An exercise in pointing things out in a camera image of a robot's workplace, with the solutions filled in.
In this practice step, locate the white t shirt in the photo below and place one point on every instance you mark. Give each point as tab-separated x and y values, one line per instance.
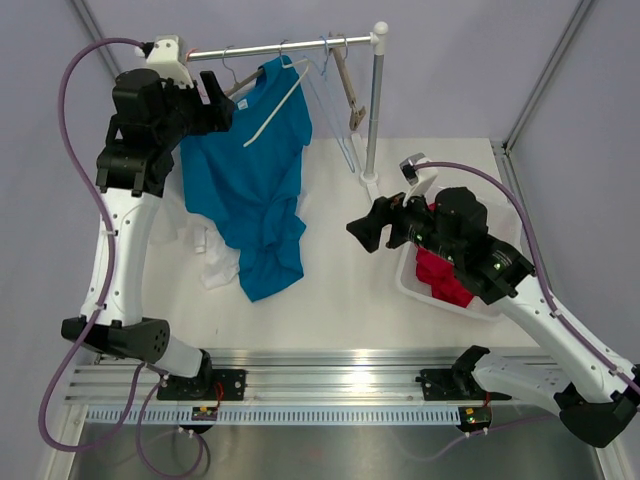
199	237

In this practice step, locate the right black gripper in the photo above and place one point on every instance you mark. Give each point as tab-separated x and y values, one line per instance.
368	230

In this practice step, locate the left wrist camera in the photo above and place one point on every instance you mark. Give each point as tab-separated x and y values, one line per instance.
168	59

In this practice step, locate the metal clothes rack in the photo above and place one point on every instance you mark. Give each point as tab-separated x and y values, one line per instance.
365	152

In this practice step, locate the white plastic basket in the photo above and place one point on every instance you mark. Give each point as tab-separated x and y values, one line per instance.
503	223

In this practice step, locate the light blue wire hanger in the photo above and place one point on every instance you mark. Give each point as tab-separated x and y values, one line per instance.
327	104

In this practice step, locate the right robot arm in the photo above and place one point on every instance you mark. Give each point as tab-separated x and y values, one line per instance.
596	394

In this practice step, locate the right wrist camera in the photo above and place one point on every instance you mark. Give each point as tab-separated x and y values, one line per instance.
420	175

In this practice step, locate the brown wooden clip hanger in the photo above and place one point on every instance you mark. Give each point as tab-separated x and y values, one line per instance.
357	111

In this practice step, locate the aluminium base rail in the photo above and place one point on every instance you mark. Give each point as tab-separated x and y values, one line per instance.
299	377

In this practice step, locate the blue t shirt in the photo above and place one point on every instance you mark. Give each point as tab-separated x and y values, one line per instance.
251	194

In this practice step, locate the grey wooden hanger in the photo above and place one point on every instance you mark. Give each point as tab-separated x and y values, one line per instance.
238	85

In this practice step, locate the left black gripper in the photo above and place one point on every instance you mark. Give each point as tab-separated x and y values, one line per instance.
213	117

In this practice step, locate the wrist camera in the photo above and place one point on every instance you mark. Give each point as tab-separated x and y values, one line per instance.
168	59
420	175

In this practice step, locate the red t shirt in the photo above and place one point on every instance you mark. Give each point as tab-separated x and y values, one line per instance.
439	275

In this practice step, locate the white slotted cable duct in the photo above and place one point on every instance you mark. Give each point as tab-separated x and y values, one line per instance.
296	416

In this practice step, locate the cream plastic hanger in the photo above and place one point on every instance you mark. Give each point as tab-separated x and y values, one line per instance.
301	67

